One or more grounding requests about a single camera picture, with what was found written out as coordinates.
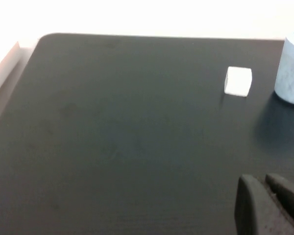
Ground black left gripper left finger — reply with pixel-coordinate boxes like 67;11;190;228
234;174;294;235

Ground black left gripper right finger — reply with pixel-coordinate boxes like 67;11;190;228
265;173;294;230

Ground light blue plastic cup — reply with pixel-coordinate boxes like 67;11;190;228
273;30;294;106

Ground white foam cube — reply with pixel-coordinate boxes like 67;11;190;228
223;66;253;97

